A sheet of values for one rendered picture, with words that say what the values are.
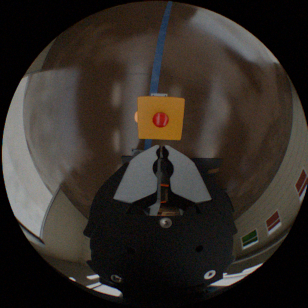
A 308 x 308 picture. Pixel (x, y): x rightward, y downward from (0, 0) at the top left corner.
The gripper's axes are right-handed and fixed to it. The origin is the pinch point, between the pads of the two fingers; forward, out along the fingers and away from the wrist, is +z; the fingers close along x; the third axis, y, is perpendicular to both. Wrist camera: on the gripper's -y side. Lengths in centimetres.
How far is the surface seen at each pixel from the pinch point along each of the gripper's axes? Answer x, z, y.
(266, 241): 656, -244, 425
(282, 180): 679, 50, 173
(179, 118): 4.9, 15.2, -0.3
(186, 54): 35, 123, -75
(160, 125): 0.2, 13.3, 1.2
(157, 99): -0.7, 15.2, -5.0
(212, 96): 73, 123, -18
